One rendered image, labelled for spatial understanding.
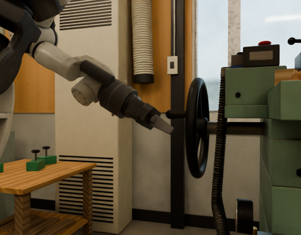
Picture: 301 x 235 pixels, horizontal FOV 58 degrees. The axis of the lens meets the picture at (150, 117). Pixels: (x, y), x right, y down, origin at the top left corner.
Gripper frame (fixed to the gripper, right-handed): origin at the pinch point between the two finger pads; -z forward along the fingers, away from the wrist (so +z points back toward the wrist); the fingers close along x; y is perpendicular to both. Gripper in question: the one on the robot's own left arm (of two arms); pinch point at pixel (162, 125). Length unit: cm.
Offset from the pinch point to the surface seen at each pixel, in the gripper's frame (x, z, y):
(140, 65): -112, 63, 30
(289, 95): 25.9, -20.2, 13.4
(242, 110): 4.3, -15.2, 12.6
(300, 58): 2.1, -20.2, 30.1
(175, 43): -118, 52, 58
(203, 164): -16.2, -13.7, -3.4
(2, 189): -35, 54, -60
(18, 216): -39, 42, -66
